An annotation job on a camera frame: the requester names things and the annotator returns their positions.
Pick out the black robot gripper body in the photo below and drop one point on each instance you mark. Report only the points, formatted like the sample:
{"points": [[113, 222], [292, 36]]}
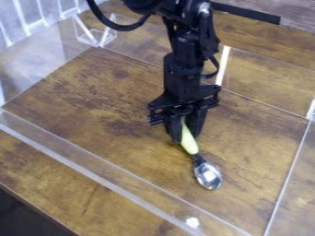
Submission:
{"points": [[185, 92]]}

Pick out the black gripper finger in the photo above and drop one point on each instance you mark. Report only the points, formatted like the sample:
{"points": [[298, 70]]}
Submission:
{"points": [[196, 120], [174, 127]]}

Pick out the clear acrylic tray enclosure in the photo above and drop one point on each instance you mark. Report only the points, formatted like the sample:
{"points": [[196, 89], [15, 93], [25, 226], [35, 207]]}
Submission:
{"points": [[85, 160]]}

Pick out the black bar at table edge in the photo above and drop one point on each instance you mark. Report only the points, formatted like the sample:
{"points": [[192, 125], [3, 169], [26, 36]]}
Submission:
{"points": [[248, 13]]}

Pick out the green handled metal spoon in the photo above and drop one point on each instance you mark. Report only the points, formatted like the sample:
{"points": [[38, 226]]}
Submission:
{"points": [[209, 175]]}

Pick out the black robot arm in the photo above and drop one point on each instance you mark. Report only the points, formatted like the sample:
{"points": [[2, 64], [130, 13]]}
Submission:
{"points": [[190, 28]]}

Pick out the clear acrylic triangular bracket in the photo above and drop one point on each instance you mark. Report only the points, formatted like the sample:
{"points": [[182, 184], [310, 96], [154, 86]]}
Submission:
{"points": [[93, 37]]}

